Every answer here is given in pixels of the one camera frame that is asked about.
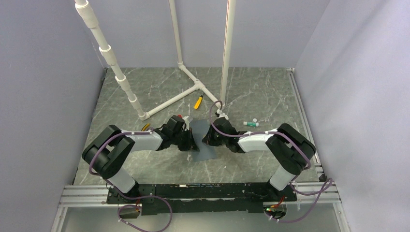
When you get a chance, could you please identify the green white glue stick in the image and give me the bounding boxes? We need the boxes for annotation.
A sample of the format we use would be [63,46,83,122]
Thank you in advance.
[243,121,259,127]

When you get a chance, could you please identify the white PVC pipe frame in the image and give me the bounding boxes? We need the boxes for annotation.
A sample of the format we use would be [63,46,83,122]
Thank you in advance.
[72,0,226,120]

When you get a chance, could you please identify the white pipe with red stripe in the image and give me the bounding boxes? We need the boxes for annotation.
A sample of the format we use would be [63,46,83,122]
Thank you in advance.
[220,0,236,103]

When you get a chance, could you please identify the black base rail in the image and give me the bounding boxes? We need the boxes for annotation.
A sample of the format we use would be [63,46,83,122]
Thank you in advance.
[107,182,297,216]

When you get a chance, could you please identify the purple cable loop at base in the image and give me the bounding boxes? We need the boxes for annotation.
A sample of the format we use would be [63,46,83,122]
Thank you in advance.
[117,196,173,232]

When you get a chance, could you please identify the grey-blue envelope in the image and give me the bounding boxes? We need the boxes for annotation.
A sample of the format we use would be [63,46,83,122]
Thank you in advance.
[190,119,217,162]

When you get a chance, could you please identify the yellow handled pliers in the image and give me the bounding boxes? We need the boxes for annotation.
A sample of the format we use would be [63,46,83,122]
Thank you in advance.
[141,123,150,131]

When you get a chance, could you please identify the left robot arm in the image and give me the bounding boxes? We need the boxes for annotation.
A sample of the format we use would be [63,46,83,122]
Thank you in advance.
[82,115,199,203]

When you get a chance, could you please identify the aluminium extrusion frame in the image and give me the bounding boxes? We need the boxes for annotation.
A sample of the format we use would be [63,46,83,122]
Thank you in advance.
[51,182,351,232]

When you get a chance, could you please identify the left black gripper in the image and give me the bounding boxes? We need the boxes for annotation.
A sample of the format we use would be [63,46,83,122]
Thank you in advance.
[172,127,199,151]

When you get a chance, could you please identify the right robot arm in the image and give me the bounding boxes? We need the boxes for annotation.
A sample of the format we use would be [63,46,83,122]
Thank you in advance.
[202,117,317,201]

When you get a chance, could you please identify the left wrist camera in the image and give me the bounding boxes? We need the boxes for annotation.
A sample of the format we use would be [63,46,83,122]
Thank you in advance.
[177,115,193,127]

